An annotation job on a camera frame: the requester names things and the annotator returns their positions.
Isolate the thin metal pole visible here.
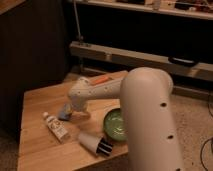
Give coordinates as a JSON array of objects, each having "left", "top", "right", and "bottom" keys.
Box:
[{"left": 73, "top": 0, "right": 83, "bottom": 44}]

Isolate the orange carrot toy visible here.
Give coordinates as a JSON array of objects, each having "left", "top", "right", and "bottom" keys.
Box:
[{"left": 91, "top": 76, "right": 111, "bottom": 86}]

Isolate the long case with black handle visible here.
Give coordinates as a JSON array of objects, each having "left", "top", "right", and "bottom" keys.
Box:
[{"left": 69, "top": 41, "right": 213, "bottom": 82}]

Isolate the green ceramic bowl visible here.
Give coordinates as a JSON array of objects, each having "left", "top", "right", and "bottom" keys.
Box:
[{"left": 103, "top": 108, "right": 126, "bottom": 141}]

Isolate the white bottle with label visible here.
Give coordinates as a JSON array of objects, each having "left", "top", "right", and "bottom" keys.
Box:
[{"left": 43, "top": 112, "right": 70, "bottom": 143}]

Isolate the wooden shelf with clutter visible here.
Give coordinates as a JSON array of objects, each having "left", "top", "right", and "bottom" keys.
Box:
[{"left": 67, "top": 0, "right": 213, "bottom": 21}]

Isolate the black cable on floor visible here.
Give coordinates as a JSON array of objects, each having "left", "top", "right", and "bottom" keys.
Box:
[{"left": 200, "top": 96, "right": 213, "bottom": 171}]

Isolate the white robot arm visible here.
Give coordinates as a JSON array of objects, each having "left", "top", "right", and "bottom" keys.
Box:
[{"left": 68, "top": 67, "right": 185, "bottom": 171}]

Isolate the white cup with black stripes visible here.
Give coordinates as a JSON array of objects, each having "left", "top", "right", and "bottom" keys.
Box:
[{"left": 78, "top": 132, "right": 113, "bottom": 156}]

